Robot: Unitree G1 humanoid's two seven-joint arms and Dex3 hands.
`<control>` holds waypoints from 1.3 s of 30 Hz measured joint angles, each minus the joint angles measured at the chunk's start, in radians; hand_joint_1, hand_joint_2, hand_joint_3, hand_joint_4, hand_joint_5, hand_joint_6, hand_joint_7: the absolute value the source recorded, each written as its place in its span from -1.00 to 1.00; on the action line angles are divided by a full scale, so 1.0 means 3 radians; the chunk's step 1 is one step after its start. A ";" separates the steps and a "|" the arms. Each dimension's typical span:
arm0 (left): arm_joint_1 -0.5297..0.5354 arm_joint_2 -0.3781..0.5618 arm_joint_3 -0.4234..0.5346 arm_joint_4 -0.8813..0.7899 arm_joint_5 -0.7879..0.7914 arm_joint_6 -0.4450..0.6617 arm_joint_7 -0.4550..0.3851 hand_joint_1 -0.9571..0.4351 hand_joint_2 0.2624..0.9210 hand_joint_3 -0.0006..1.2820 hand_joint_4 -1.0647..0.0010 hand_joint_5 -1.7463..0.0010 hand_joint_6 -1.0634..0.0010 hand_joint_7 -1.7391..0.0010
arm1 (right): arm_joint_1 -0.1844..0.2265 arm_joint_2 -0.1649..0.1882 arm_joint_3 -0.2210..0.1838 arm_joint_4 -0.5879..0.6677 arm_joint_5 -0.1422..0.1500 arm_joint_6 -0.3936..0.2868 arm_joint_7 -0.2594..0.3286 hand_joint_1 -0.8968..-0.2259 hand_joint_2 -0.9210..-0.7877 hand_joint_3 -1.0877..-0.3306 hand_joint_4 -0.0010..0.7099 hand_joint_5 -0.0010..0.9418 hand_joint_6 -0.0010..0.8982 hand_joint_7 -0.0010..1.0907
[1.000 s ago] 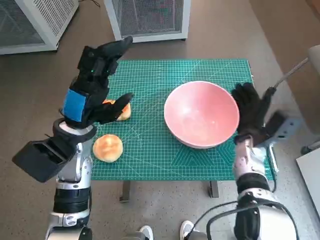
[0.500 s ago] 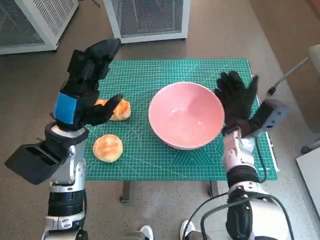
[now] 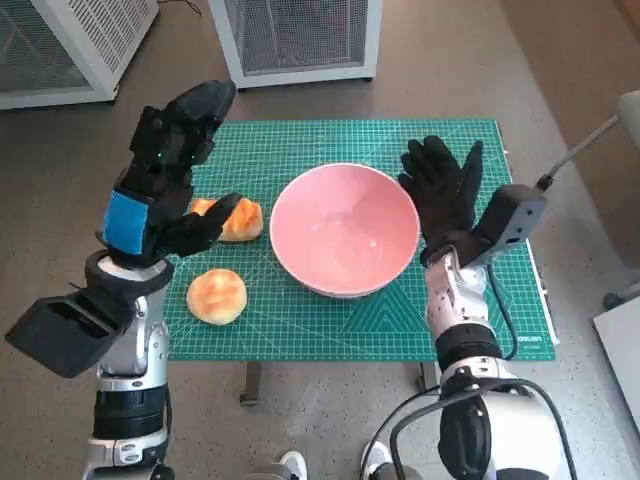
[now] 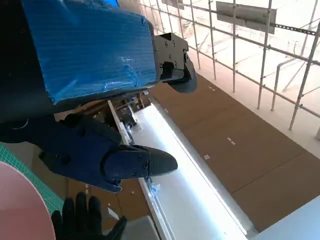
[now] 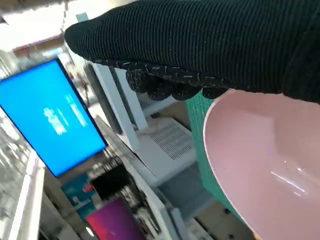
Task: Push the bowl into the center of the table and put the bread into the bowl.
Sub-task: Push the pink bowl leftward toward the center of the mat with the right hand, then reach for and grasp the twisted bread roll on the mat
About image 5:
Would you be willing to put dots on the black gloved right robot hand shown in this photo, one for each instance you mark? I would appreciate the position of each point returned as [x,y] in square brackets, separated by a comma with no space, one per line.
[200,42]

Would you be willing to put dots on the pink bowl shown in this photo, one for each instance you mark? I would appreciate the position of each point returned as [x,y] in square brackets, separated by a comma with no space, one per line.
[262,155]

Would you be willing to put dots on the green cutting mat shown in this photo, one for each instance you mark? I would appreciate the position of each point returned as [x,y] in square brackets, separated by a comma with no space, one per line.
[197,140]

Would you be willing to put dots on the black unlit monitor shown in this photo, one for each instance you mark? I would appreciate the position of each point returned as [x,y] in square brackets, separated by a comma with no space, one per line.
[112,181]

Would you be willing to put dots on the blue lit monitor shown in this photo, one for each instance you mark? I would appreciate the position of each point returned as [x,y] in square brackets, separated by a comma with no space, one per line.
[45,115]

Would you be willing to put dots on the teal poster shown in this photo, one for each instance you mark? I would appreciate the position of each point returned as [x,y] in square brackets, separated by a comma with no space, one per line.
[77,195]

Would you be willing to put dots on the purple lit monitor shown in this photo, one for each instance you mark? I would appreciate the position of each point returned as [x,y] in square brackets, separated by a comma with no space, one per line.
[115,222]

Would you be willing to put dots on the white frame stand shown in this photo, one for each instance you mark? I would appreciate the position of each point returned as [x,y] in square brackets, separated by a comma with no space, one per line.
[125,107]

